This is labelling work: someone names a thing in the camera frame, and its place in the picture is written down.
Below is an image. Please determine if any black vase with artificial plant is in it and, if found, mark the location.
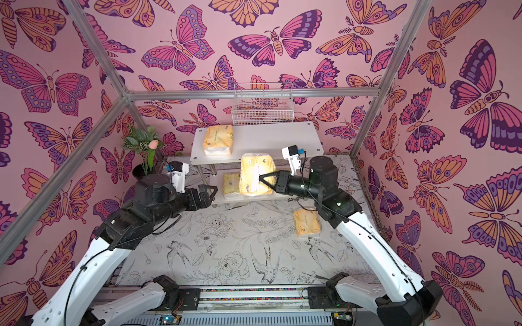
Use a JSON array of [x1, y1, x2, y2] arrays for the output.
[[123, 126, 164, 180]]

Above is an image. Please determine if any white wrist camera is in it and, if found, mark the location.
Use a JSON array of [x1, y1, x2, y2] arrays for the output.
[[281, 145, 306, 176], [167, 160, 189, 194]]

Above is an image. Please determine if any orange tissue pack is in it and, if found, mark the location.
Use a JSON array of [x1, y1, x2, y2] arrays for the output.
[[203, 125, 234, 156], [240, 153, 276, 197], [293, 209, 322, 238]]

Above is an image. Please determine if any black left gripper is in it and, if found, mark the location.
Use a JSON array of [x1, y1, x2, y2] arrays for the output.
[[151, 185, 218, 229]]

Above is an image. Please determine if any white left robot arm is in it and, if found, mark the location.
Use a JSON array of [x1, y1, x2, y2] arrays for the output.
[[15, 174, 218, 325]]

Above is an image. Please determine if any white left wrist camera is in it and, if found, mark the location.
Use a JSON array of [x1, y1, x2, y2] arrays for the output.
[[167, 160, 189, 194]]

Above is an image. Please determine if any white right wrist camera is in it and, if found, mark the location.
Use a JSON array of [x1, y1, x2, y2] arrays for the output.
[[281, 145, 306, 176]]

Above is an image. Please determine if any white two-tier shelf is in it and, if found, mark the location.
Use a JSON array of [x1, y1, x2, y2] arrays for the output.
[[190, 122, 324, 204]]

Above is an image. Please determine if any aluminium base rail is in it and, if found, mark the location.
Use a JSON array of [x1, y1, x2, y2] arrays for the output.
[[93, 283, 429, 326]]

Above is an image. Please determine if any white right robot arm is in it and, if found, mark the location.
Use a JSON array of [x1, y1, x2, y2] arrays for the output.
[[254, 156, 443, 325]]

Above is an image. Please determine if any white wire basket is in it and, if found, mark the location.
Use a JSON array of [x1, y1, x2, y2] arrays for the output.
[[229, 81, 295, 126]]

